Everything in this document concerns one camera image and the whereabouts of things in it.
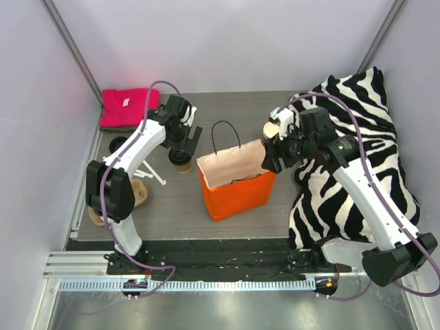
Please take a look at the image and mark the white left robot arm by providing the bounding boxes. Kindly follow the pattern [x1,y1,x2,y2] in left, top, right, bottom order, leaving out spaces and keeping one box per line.
[85,95,202,274]

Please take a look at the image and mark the aluminium front rail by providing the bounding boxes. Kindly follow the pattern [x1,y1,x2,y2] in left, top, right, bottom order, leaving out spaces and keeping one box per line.
[43,246,365,292]

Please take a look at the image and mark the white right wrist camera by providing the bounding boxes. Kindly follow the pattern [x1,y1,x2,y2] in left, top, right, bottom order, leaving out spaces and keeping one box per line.
[269,107,295,140]

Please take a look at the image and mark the white wrapped straw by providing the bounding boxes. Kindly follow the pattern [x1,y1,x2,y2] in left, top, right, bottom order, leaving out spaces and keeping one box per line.
[143,161,167,186]
[133,169,154,178]

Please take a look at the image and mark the black plastic cup lid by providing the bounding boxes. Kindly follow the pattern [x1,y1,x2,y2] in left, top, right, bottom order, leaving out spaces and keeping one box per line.
[168,149,192,166]

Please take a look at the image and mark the brown paper cup innermost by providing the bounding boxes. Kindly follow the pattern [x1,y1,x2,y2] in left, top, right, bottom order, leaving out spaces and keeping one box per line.
[174,160,192,173]

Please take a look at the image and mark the brown cardboard cup carrier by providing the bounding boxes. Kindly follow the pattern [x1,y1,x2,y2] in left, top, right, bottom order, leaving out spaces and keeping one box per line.
[88,179,148,227]

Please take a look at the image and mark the zebra print blanket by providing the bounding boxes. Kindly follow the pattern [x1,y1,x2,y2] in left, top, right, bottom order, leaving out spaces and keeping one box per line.
[287,66,421,250]

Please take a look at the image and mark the folded pink shirt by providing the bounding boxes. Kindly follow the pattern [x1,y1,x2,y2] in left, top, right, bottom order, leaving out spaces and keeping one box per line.
[99,88,149,131]

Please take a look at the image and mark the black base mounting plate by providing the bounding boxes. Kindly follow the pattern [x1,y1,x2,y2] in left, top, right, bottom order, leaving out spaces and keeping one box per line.
[66,238,351,282]

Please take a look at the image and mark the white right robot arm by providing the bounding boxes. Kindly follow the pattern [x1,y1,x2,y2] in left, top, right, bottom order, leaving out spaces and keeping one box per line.
[262,108,439,287]

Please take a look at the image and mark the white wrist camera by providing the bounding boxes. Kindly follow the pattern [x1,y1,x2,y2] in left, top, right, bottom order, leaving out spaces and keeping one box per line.
[269,107,295,140]
[180,105,197,127]

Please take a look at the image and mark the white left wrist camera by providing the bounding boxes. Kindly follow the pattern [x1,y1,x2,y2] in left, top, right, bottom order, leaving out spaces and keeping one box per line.
[180,105,197,127]

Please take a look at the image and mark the orange paper gift bag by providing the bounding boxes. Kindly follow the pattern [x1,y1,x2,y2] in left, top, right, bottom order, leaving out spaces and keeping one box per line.
[197,121,276,222]

